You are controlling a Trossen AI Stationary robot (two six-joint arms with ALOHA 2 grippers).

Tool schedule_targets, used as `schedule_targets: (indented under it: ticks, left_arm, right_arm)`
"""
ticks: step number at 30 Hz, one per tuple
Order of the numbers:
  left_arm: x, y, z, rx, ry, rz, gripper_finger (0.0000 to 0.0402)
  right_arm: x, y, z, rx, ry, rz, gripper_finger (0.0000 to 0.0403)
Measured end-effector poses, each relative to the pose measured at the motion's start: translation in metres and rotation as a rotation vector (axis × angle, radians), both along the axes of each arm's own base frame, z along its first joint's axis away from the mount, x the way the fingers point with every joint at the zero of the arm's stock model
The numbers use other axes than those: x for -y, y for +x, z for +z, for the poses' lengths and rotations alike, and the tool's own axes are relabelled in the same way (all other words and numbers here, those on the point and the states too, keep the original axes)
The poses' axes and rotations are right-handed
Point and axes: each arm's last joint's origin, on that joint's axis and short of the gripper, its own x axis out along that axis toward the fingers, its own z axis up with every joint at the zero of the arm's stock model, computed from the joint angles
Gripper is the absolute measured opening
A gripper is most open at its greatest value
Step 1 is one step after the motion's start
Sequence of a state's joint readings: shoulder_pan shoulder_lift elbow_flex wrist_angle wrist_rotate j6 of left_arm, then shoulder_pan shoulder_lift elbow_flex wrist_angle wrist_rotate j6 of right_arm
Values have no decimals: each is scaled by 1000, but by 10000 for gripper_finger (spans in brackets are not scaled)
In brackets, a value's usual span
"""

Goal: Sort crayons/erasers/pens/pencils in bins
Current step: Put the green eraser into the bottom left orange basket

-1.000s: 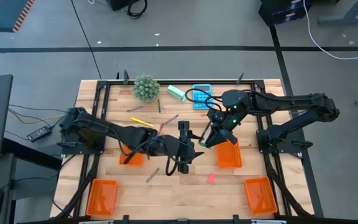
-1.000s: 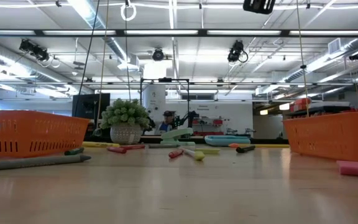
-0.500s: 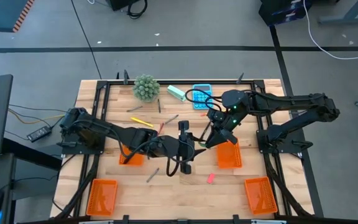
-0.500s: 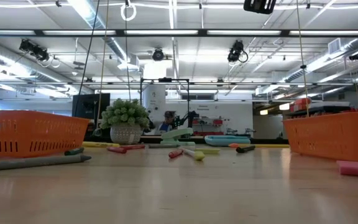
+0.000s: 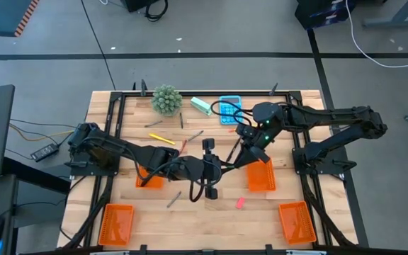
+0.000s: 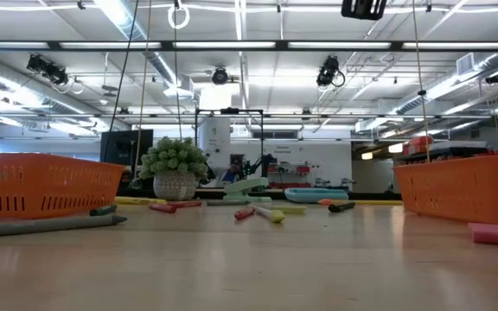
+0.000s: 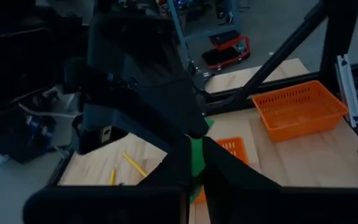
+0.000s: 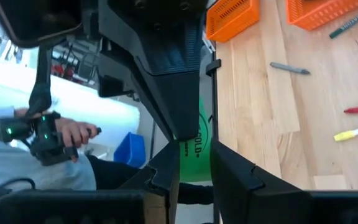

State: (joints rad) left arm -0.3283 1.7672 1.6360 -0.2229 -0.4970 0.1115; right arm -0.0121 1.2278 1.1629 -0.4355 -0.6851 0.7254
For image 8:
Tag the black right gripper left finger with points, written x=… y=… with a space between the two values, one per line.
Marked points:
x=163 y=174

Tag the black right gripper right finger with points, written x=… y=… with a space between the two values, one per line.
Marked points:
x=244 y=193

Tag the white pencil with yellow cap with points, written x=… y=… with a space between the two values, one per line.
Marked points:
x=353 y=133

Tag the grey crayon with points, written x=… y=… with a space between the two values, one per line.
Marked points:
x=289 y=68

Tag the black leader arm link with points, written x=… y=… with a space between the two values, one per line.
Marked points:
x=40 y=93

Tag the green bag with black print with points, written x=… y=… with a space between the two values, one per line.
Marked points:
x=197 y=161

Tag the blue plastic box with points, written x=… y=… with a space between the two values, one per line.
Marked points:
x=130 y=151

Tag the person's hand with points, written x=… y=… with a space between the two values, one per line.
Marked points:
x=73 y=132

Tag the person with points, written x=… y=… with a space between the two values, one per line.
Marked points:
x=26 y=168

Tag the orange perforated plastic bin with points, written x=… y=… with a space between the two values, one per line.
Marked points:
x=322 y=12
x=232 y=18

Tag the black rounded panel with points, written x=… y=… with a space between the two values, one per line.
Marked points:
x=36 y=18

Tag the dark green crayon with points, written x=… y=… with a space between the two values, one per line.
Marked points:
x=353 y=20

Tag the black ribbed camera mount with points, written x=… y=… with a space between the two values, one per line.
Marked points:
x=172 y=93

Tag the black table frame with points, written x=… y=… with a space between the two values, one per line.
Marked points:
x=215 y=109

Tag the black frame clamp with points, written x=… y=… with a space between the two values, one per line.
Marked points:
x=213 y=67

